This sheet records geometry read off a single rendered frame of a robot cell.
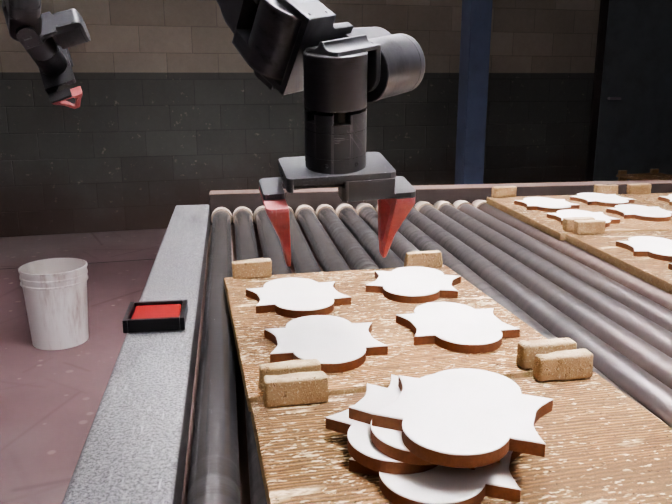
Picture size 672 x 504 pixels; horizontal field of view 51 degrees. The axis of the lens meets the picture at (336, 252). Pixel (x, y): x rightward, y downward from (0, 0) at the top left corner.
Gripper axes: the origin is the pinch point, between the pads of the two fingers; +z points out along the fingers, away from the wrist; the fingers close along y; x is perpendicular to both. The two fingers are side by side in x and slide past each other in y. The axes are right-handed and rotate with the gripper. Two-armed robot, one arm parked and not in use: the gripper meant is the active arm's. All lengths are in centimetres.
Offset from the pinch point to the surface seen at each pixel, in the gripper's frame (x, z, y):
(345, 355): 2.5, 10.8, -0.5
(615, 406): 16.5, 10.1, -22.6
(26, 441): -146, 132, 80
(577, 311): -12.7, 18.5, -36.4
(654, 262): -27, 20, -58
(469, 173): -392, 136, -180
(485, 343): 2.3, 11.5, -16.0
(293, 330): -5.7, 12.2, 3.8
